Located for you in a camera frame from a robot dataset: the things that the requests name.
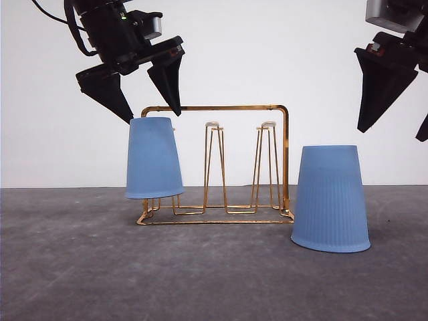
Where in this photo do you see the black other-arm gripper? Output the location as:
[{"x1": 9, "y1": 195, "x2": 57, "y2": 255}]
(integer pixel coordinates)
[{"x1": 354, "y1": 14, "x2": 428, "y2": 142}]

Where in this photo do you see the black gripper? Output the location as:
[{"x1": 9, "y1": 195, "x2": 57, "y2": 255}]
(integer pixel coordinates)
[{"x1": 76, "y1": 10, "x2": 185, "y2": 125}]

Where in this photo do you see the blue ribbed plastic cup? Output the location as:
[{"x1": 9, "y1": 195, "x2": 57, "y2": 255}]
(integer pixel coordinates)
[{"x1": 290, "y1": 144, "x2": 370, "y2": 253}]

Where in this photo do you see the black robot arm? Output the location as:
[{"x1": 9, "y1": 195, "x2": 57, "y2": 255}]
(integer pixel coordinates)
[{"x1": 76, "y1": 0, "x2": 185, "y2": 124}]

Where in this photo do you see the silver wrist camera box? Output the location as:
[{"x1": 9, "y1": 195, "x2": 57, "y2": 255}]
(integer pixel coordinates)
[{"x1": 144, "y1": 16, "x2": 163, "y2": 39}]

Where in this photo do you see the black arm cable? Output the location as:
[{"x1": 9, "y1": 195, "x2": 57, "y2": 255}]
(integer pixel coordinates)
[{"x1": 32, "y1": 0, "x2": 98, "y2": 56}]

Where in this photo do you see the silver other-arm camera box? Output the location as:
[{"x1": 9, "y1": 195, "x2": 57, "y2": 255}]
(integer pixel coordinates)
[{"x1": 365, "y1": 0, "x2": 428, "y2": 33}]

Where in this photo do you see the gold wire cup rack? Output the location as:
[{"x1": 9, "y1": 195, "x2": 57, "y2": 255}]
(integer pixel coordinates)
[{"x1": 137, "y1": 105, "x2": 295, "y2": 225}]

